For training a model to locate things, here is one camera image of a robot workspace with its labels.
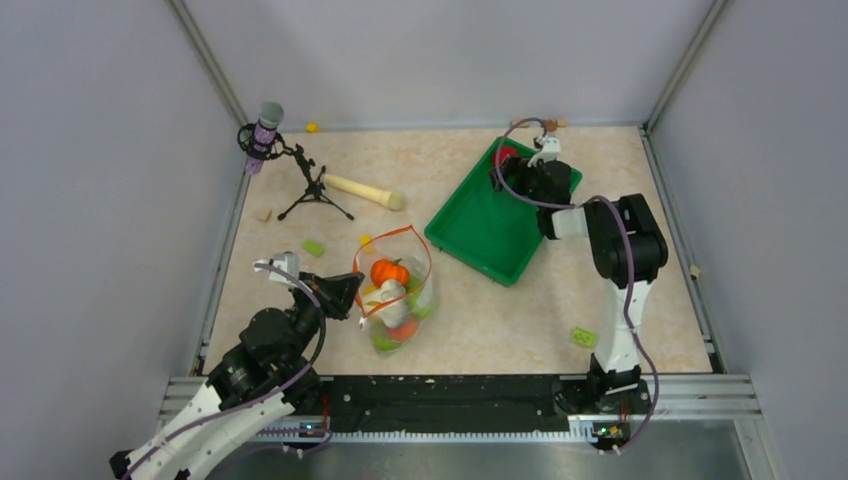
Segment green plastic tray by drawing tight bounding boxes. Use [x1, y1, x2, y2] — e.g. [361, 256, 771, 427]
[425, 137, 582, 287]

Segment small wooden block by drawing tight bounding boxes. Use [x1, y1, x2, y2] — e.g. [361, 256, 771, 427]
[254, 209, 272, 222]

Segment clear zip bag orange zipper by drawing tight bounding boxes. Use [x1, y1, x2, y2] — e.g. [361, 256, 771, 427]
[353, 225, 435, 355]

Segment yellow block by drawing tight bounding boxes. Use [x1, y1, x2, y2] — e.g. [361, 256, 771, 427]
[360, 235, 374, 254]

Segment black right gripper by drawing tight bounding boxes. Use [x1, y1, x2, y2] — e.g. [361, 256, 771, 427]
[489, 154, 549, 210]

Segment purple microphone on tripod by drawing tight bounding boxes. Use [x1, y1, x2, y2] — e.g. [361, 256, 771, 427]
[237, 101, 355, 221]

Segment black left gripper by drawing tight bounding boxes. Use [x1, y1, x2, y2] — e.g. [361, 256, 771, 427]
[282, 270, 365, 367]

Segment light green block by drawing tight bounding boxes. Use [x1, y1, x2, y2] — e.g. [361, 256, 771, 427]
[302, 239, 325, 258]

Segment red apple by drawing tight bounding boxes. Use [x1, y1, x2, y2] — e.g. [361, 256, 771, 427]
[491, 146, 519, 167]

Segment peach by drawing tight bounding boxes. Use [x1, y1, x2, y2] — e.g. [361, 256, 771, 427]
[386, 316, 419, 343]

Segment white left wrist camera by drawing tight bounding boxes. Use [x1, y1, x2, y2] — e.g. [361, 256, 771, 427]
[253, 251, 300, 288]

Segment green lime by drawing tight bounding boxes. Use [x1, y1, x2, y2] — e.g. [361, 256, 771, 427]
[406, 276, 434, 320]

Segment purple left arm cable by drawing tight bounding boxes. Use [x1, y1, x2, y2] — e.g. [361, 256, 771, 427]
[122, 261, 327, 480]

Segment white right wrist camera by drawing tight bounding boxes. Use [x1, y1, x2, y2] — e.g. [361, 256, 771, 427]
[528, 133, 561, 168]

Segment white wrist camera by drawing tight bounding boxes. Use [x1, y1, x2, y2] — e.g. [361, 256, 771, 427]
[253, 251, 300, 288]
[528, 133, 561, 168]

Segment yellow lemon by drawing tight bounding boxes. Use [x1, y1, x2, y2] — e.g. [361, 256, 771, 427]
[362, 285, 383, 311]

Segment green toy brick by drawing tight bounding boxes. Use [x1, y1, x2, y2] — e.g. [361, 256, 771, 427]
[570, 327, 598, 349]

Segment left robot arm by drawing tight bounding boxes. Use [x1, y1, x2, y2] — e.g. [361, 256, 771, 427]
[109, 260, 365, 479]

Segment green apple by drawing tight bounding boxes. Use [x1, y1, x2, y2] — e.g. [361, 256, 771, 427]
[370, 336, 402, 353]

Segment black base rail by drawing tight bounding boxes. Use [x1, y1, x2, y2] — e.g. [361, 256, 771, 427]
[318, 375, 574, 434]

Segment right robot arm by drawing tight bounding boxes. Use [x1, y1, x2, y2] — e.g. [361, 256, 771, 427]
[490, 155, 669, 413]

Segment orange mini pumpkin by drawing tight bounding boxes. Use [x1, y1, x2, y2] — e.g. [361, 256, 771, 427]
[370, 259, 410, 288]

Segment white garlic bulbs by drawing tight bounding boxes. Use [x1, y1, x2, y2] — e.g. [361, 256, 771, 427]
[376, 280, 409, 328]

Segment cream toy microphone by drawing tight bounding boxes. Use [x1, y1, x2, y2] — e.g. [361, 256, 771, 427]
[324, 174, 406, 211]

